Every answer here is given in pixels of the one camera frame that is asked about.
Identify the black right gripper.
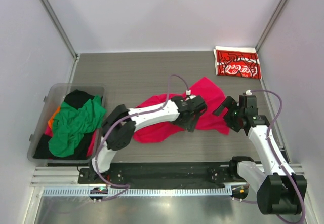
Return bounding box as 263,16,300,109
213,96,244,132

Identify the pink t shirt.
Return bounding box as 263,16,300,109
133,77,229,143

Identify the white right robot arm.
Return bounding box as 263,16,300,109
213,91,307,215

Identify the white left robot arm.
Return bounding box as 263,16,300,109
90,95,207,183

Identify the folded red coca-cola t shirt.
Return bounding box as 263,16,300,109
213,46,262,80

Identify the green t shirt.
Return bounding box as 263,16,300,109
48,95,106,158

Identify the clear plastic bin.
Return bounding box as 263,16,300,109
27,83,107,166

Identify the orange t shirt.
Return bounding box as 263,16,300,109
48,107,60,129

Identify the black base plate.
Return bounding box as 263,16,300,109
78,162,256,188

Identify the slotted cable duct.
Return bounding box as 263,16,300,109
43,186,232,197

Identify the left corner aluminium post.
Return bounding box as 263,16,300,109
40,0,78,60

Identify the corner aluminium post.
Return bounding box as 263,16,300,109
40,0,78,60
255,0,289,52

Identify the right corner aluminium post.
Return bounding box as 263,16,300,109
255,0,289,52

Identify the aluminium frame rail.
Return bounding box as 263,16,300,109
30,166,79,187

